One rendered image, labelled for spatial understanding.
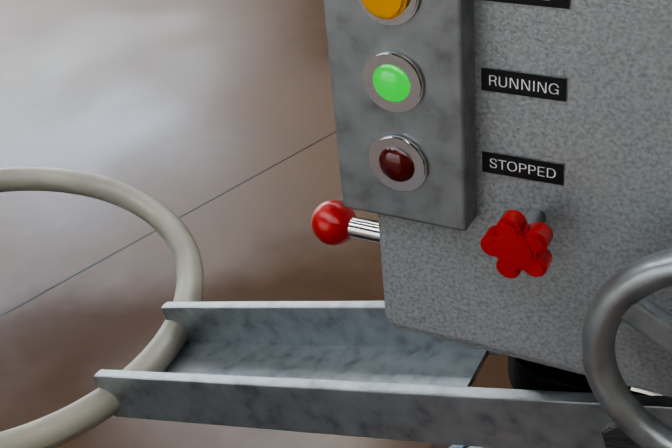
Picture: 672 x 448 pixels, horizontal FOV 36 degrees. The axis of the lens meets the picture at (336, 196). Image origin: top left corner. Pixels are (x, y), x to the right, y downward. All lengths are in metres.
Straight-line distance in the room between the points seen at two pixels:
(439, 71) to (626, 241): 0.14
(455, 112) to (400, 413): 0.33
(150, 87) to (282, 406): 2.94
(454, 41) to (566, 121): 0.07
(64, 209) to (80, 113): 0.63
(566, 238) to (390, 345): 0.37
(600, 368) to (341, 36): 0.22
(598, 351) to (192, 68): 3.36
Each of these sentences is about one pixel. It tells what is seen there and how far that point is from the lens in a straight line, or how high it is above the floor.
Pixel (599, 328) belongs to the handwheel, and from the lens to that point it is 0.55.
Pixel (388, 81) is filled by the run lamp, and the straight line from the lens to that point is 0.55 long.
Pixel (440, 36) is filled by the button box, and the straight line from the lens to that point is 0.53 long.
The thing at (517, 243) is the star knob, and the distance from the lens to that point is 0.55.
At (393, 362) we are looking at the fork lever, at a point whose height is 0.96.
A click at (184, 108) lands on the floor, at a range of 3.56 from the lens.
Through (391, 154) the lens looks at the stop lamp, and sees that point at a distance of 0.57.
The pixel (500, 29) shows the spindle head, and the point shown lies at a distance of 0.54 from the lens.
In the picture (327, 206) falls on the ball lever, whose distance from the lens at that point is 0.69.
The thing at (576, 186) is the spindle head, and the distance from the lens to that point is 0.57.
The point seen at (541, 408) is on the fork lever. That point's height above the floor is 1.05.
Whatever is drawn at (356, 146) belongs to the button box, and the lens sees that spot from 0.59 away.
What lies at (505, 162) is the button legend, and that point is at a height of 1.28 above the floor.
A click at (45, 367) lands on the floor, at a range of 2.54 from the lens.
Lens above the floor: 1.57
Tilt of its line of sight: 32 degrees down
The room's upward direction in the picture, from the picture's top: 6 degrees counter-clockwise
